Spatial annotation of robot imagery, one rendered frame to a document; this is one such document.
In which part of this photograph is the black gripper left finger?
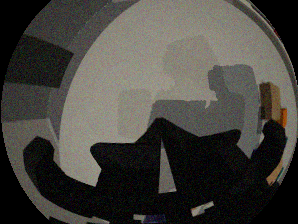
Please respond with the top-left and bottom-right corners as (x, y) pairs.
(90, 119), (161, 189)

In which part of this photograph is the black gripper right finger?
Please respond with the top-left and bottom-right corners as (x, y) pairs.
(160, 117), (241, 192)

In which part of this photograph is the orange flat block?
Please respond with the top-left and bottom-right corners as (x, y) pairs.
(277, 107), (287, 128)

